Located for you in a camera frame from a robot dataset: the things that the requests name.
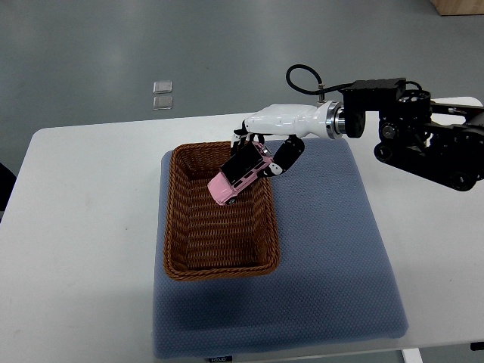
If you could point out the clear floor plate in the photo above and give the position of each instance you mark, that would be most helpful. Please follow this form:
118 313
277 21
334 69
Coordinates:
162 87
162 102

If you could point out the white table leg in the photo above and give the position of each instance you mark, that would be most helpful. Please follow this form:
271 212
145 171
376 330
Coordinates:
411 356

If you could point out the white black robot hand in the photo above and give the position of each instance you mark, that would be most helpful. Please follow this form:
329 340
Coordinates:
296 122

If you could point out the pink toy car black roof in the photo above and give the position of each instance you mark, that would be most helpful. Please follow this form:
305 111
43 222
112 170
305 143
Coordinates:
239 172

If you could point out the brown wicker basket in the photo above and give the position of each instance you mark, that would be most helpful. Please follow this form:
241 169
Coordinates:
203 240

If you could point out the dark object at left edge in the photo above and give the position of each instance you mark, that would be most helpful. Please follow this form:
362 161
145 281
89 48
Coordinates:
7 182

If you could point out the upper clear floor plate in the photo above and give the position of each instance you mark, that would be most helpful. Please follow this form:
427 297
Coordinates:
162 87

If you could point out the wooden box corner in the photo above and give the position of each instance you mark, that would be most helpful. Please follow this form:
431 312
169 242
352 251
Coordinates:
458 7

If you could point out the lower clear floor plate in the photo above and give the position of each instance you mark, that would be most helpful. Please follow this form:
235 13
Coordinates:
162 102

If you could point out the blue grey fabric mat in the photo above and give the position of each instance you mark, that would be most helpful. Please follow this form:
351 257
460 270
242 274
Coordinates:
334 282

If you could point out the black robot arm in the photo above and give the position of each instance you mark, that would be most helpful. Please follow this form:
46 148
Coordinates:
442 143

